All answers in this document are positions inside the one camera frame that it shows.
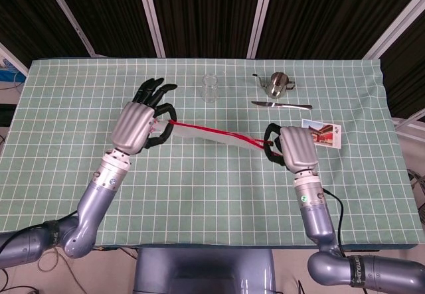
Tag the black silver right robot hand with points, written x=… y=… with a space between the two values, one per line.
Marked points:
x=299 y=148

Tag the white aluminium frame rail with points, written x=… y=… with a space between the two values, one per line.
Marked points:
x=410 y=121

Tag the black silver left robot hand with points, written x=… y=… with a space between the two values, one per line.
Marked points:
x=133 y=126

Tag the red building postcard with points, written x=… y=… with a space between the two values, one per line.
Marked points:
x=328 y=136

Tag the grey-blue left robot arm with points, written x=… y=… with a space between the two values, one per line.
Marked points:
x=96 y=197

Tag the blue white poster board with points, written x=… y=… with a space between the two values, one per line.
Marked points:
x=8 y=73

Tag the clear red-zip pouch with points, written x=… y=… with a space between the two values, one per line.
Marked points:
x=216 y=136

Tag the white aluminium frame post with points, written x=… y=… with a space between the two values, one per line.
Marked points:
x=395 y=25
x=151 y=15
x=13 y=58
x=260 y=15

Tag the grey-blue robot torso base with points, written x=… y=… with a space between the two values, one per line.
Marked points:
x=206 y=270

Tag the steel gooseneck pitcher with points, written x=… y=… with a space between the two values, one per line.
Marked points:
x=277 y=83

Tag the green grid-patterned tablecloth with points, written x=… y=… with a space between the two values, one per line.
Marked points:
x=206 y=191

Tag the thin white frame post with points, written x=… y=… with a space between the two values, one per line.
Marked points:
x=68 y=13

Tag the steel table knife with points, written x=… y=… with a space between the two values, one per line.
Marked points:
x=282 y=105

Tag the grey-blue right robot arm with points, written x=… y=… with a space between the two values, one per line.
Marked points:
x=315 y=221

